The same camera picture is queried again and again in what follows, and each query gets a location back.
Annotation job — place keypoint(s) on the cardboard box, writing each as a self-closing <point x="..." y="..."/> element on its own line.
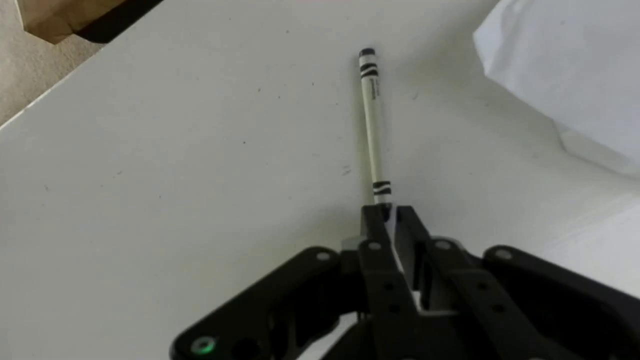
<point x="55" y="20"/>

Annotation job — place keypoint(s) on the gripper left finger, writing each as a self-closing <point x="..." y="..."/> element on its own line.
<point x="385" y="280"/>

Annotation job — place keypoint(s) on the white crumpled paper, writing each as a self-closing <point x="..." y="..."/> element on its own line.
<point x="575" y="65"/>

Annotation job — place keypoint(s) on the white crayon with black bands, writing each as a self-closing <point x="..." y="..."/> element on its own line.
<point x="370" y="115"/>

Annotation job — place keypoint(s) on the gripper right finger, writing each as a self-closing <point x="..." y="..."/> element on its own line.
<point x="480" y="290"/>

